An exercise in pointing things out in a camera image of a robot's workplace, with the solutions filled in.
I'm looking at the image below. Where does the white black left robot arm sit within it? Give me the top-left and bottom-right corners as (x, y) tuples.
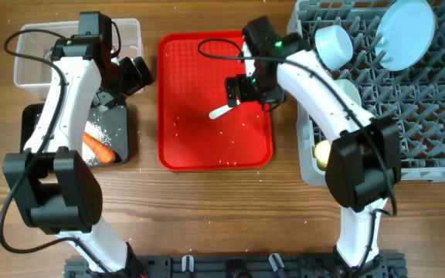
(2, 12), (154, 277)

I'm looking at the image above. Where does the green bowl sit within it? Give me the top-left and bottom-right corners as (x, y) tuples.
(335, 79), (362, 106)

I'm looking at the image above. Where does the yellow cup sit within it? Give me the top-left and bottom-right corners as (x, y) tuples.
(313, 140), (331, 171)

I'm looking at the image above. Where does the grey dishwasher rack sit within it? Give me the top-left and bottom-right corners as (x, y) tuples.
(287, 0), (445, 183)

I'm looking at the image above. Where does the white plastic spoon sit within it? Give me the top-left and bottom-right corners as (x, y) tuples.
(209, 104), (232, 120)

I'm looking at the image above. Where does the white rice pile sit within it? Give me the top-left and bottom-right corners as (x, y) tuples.
(32, 111), (123, 167)

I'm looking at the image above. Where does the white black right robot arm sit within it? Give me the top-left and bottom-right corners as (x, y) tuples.
(225, 16), (401, 277)

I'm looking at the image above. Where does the orange carrot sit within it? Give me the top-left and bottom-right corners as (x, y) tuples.
(83, 133), (116, 164)

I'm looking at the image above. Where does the clear plastic bin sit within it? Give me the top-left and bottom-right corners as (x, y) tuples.
(13, 18), (144, 100)

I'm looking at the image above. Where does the red serving tray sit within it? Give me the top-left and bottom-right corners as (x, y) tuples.
(157, 31), (273, 171)

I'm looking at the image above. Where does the light blue plate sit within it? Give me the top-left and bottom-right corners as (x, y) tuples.
(375, 0), (436, 71)

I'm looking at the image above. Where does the black waste tray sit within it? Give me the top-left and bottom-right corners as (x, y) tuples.
(20, 103), (129, 164)

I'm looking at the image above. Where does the light blue bowl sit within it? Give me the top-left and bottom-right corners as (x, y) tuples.
(314, 25), (353, 70)

